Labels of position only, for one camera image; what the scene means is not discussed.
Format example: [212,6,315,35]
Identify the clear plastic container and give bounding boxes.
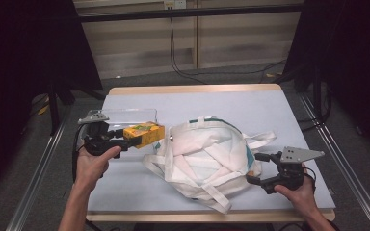
[76,108,160,158]

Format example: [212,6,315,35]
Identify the dark curtain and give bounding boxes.
[282,0,370,163]
[0,0,104,201]

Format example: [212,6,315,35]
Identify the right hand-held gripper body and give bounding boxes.
[259,146,326,195]

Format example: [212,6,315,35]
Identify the metal floor rail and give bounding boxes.
[298,94,370,231]
[5,110,72,231]

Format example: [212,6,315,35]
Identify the black horizontal bar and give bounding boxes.
[76,4,304,23]

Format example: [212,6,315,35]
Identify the black metal stand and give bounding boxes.
[46,78,63,137]

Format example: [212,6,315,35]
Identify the white wall power outlet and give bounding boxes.
[163,0,187,10]

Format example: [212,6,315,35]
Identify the yellow carton box green print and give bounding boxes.
[122,120,167,150]

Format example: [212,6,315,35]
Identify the person's right hand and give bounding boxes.
[273,163,318,219]

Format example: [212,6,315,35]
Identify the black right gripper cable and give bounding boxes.
[304,167,318,193]

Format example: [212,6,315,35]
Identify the white tote bag colour patches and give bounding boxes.
[142,115,278,216]

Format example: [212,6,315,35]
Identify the person's left hand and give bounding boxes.
[72,145,123,194]

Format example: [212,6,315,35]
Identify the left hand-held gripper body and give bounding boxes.
[77,110,133,160]

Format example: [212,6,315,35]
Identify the long black floor cable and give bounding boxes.
[169,17,287,85]

